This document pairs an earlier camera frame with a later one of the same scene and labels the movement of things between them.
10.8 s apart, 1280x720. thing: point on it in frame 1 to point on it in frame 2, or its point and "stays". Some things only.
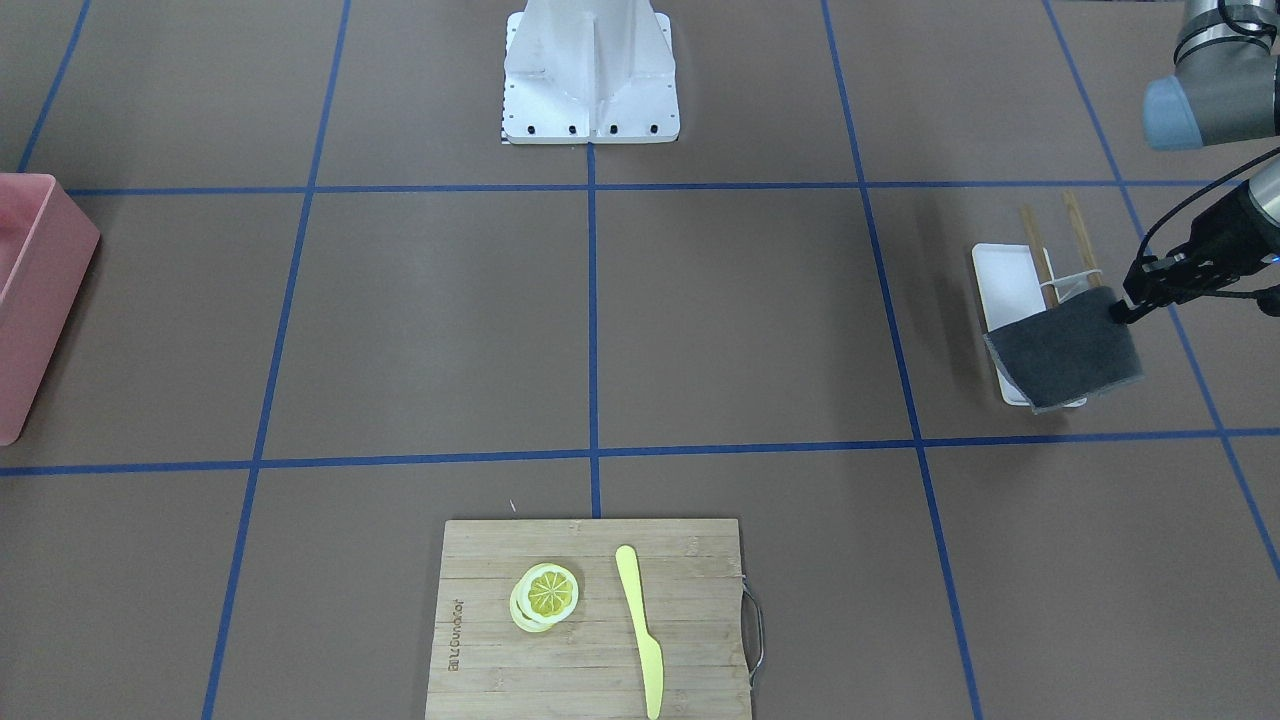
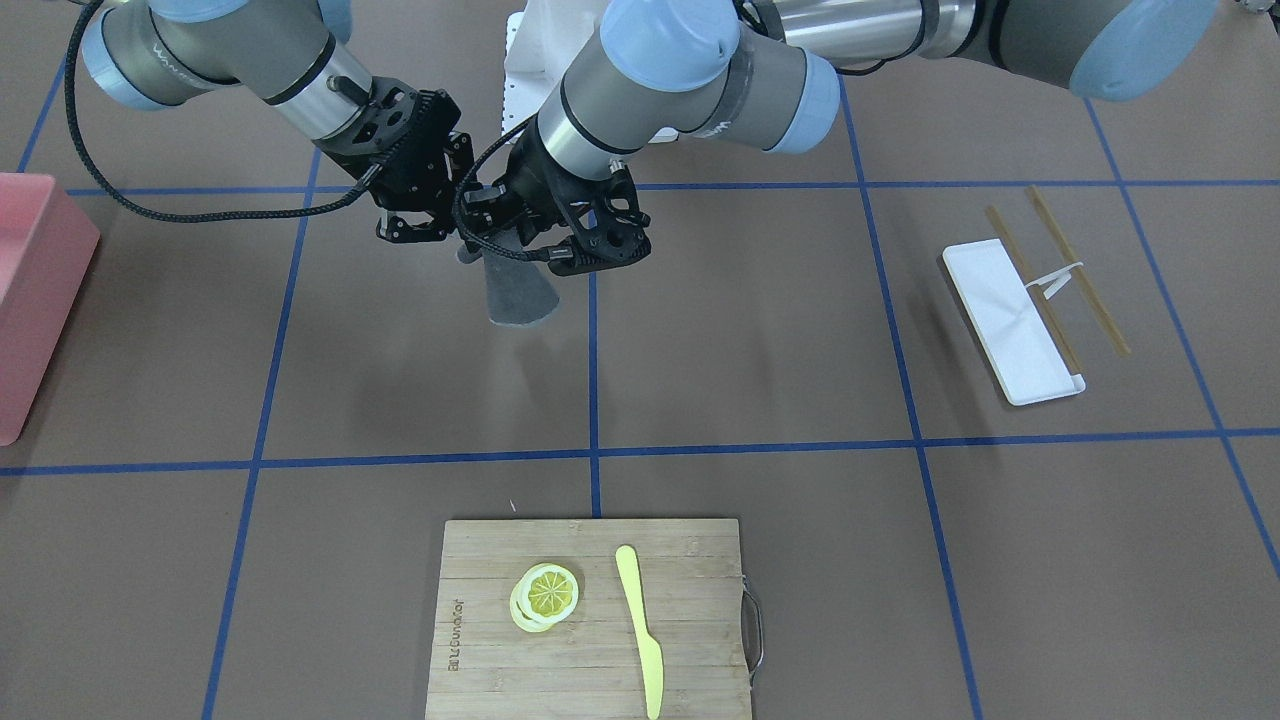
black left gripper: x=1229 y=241 to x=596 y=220
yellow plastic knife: x=651 y=651 stays
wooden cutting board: x=692 y=596 stays
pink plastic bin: x=47 y=245 stays
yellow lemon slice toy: x=544 y=595 stays
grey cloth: x=1074 y=350 to x=518 y=290
